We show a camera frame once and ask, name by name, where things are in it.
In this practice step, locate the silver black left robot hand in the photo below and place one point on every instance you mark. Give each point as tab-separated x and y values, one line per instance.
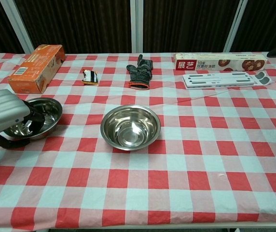
3	111

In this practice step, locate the orange cardboard box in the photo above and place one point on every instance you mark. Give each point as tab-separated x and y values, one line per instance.
36	70

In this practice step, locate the crumpled black orange snack packet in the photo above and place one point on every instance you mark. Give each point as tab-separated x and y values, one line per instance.
91	77

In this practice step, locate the grey knitted work glove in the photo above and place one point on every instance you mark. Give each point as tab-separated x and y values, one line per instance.
140	72

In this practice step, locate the red white checked tablecloth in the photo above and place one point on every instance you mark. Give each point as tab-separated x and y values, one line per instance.
138	181

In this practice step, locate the white baking paper box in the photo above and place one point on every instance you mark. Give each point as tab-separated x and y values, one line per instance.
212	64

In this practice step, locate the white slanted frame post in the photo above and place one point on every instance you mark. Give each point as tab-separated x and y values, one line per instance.
16	24
237	24

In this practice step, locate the white upright frame post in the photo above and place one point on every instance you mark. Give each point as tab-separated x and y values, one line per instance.
137	24

